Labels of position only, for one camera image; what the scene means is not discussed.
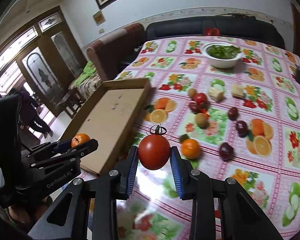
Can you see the small red tomato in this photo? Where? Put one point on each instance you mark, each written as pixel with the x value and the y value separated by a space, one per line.
pixel 200 98

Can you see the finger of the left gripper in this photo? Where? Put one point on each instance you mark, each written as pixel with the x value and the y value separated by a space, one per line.
pixel 77 149

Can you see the floral fruit tablecloth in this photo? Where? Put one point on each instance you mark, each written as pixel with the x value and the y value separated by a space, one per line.
pixel 266 162

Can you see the person in dark clothes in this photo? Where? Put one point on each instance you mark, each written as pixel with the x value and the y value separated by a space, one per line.
pixel 28 113

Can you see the wooden glass door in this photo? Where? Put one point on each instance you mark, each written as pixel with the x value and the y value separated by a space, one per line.
pixel 46 55

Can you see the large red tomato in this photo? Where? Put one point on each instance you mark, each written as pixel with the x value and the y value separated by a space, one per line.
pixel 154 149

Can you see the black leather sofa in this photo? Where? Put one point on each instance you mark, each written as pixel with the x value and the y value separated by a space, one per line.
pixel 178 43

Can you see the orange mandarin with leaf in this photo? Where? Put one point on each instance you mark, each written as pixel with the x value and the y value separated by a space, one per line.
pixel 190 148

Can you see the dark plum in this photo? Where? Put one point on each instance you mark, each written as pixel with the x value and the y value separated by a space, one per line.
pixel 242 128
pixel 226 152

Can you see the dark plum right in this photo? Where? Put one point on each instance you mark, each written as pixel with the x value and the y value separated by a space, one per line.
pixel 242 128

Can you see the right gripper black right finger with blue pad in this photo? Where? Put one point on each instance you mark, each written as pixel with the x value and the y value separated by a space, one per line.
pixel 241 217

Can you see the dark plum lower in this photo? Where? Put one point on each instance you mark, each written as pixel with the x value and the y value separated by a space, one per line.
pixel 226 152

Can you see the green patterned cushion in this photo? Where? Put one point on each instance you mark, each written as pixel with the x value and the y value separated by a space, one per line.
pixel 87 82

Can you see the white bowl of greens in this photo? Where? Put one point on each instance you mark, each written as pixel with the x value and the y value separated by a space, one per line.
pixel 222 55

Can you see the yellow cake piece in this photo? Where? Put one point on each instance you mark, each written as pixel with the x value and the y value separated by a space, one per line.
pixel 237 91
pixel 216 94

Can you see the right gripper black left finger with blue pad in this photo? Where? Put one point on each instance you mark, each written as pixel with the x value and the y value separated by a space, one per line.
pixel 67 217

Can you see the red objects on sofa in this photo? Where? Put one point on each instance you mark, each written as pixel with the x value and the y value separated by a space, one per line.
pixel 212 32

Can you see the small orange mandarin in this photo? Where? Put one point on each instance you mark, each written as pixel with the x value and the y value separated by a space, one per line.
pixel 79 139

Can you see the brown kiwi lower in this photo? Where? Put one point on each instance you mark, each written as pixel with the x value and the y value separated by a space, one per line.
pixel 201 120

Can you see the cardboard tray box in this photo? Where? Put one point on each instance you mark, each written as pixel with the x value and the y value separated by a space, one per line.
pixel 108 116

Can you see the dark red jujube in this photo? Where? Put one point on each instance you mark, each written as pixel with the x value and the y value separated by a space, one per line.
pixel 233 113
pixel 194 107

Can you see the small wall calendar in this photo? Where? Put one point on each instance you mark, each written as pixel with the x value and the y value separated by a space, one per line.
pixel 99 17

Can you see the brown armchair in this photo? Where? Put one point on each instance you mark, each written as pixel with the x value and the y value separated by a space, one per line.
pixel 107 52

